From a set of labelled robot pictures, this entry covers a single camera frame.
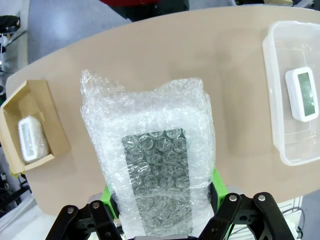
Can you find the clear plastic container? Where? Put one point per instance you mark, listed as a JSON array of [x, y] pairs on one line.
[[277, 112]]

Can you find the person in red jacket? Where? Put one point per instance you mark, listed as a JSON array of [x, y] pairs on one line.
[[150, 11]]

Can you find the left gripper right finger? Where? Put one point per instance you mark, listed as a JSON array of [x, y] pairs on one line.
[[232, 220]]

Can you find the open brown cardboard box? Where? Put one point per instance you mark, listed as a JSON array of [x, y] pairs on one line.
[[57, 135]]

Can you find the unwrapped white digital clock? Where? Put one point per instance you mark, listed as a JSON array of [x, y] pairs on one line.
[[302, 97]]

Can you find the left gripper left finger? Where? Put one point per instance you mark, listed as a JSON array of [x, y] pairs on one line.
[[100, 225]]

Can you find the black object with yellow trim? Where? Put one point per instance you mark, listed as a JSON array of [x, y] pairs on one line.
[[7, 22]]

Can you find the bubble white clock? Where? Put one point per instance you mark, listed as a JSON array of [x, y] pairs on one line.
[[32, 140], [150, 125]]

